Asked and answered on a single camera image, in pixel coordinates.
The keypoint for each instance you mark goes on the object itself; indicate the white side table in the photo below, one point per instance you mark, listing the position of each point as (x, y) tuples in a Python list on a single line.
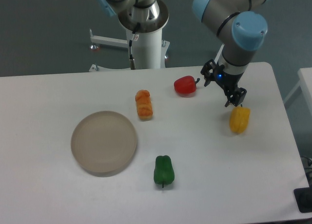
[(304, 86)]

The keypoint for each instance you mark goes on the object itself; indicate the green bell pepper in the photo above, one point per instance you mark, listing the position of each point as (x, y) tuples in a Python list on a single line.
[(163, 172)]

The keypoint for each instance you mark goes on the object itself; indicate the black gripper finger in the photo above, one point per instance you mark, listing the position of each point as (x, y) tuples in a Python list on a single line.
[(235, 96), (208, 72)]

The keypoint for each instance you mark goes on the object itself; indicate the red bell pepper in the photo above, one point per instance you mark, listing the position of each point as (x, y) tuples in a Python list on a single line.
[(186, 85)]

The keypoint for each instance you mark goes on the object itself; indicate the beige round plate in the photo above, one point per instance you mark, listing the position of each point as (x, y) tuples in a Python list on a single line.
[(104, 143)]

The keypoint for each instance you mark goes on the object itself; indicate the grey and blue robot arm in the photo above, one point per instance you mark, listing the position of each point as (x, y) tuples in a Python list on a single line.
[(234, 22)]

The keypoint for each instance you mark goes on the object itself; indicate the orange bread loaf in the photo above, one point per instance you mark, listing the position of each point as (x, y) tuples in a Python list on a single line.
[(144, 105)]

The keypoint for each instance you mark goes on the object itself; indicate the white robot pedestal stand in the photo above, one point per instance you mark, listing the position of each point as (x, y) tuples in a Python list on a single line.
[(143, 27)]

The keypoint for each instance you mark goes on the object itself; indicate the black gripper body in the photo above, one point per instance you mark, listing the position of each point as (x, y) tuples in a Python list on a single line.
[(228, 82)]

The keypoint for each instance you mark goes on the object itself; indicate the black device at table edge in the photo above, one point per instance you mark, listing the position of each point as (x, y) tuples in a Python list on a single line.
[(303, 197)]

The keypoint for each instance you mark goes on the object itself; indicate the yellow bell pepper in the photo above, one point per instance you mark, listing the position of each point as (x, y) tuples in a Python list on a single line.
[(239, 119)]

